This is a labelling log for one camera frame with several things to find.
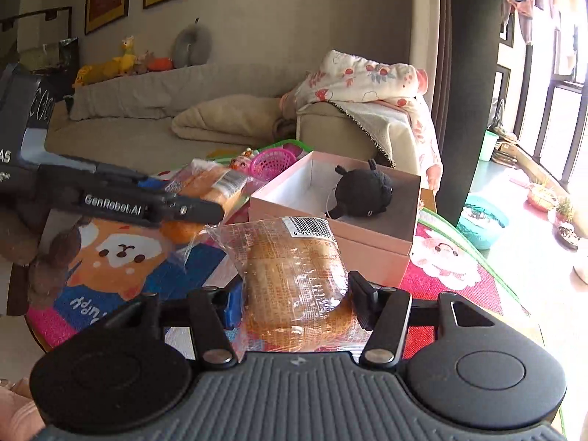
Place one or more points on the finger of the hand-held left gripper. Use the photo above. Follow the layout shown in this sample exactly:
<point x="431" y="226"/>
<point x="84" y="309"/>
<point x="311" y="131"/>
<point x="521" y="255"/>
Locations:
<point x="119" y="172"/>
<point x="193" y="211"/>

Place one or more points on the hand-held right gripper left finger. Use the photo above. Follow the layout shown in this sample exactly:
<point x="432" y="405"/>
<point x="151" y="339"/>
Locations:
<point x="232" y="308"/>

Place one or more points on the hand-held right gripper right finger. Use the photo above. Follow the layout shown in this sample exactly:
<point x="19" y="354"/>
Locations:
<point x="363" y="304"/>

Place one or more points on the orange bread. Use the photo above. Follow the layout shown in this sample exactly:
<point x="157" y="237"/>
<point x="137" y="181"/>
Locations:
<point x="216" y="181"/>

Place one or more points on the pink cardboard box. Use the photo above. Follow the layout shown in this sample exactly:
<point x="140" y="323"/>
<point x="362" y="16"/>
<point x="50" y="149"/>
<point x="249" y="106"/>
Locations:
<point x="367" y="243"/>

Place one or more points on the bread with barcode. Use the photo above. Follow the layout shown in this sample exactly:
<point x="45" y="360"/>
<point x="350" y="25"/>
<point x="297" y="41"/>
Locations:
<point x="294" y="275"/>

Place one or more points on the pink plastic basket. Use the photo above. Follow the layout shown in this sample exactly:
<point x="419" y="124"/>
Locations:
<point x="271" y="161"/>

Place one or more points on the person's left hand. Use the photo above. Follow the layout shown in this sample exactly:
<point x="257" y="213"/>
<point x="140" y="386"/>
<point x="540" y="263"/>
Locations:
<point x="50" y="252"/>

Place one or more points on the beige sofa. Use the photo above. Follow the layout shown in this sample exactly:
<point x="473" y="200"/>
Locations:
<point x="138" y="133"/>

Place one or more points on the yellow plush toy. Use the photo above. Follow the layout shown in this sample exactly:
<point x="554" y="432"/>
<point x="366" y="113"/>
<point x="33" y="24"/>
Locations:
<point x="89" y="76"/>

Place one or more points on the colourful printed play mat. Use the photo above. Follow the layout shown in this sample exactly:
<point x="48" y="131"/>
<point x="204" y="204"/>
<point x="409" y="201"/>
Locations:
<point x="436" y="262"/>

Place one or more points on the beige folded quilt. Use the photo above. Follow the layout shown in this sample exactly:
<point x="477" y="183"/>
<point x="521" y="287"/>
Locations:
<point x="229" y="117"/>

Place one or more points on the brown plush toy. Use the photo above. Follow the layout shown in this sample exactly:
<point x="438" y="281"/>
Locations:
<point x="142" y="63"/>

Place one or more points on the yellow plush llama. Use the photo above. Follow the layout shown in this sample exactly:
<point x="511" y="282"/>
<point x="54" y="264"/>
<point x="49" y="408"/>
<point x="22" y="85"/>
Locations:
<point x="126" y="57"/>

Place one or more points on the orange plush toy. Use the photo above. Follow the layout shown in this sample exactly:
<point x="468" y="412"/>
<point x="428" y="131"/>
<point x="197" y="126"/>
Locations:
<point x="161" y="64"/>

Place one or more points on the black plush toy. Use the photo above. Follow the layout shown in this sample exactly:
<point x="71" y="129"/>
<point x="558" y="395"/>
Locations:
<point x="363" y="188"/>

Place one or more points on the green plastic basket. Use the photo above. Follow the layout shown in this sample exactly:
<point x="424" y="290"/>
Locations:
<point x="298" y="144"/>

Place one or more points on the teal plastic basin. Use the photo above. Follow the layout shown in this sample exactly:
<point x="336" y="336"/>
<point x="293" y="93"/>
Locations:
<point x="482" y="227"/>

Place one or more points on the grey neck pillow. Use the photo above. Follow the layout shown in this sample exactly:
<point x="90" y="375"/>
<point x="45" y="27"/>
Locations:
<point x="190" y="41"/>

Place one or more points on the grey fringed towel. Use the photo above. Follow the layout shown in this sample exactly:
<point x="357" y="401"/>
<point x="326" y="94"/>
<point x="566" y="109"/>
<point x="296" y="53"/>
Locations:
<point x="381" y="124"/>

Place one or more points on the green plastic cup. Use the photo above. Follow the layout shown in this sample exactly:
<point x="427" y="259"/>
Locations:
<point x="488" y="144"/>

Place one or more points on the red plant bowl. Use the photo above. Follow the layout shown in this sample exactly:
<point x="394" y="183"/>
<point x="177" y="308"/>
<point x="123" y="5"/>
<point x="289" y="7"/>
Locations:
<point x="541" y="197"/>

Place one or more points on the dark shallow dish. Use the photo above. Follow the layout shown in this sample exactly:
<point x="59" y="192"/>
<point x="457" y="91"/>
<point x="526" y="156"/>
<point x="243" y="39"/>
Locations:
<point x="567" y="236"/>

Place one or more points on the floral blanket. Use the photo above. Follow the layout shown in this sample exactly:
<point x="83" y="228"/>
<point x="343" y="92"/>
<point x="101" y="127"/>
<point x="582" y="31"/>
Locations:
<point x="363" y="78"/>

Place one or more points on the small potted plant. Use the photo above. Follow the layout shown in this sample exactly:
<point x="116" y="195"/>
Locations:
<point x="562" y="211"/>

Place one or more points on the dark curtain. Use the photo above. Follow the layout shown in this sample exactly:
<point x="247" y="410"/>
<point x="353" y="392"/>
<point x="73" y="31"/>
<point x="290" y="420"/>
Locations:
<point x="473" y="78"/>

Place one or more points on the small dark framed picture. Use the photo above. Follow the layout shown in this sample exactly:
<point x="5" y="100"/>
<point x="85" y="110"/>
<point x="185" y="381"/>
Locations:
<point x="506" y="30"/>
<point x="501" y="87"/>

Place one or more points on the black window frame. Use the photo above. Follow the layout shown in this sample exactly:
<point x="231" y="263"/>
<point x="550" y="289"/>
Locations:
<point x="567" y="85"/>

